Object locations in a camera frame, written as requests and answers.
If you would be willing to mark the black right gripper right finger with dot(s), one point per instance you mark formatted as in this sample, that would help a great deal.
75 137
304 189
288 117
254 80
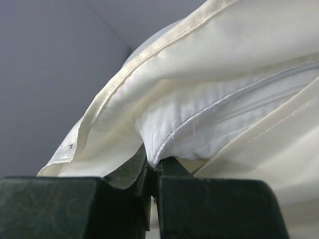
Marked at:
202 208

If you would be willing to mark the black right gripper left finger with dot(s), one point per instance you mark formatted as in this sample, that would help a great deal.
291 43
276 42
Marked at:
116 206

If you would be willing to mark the white pillow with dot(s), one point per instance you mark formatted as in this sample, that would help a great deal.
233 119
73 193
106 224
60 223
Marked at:
195 120

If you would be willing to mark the cream pillowcase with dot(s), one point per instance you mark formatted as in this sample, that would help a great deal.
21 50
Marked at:
221 41

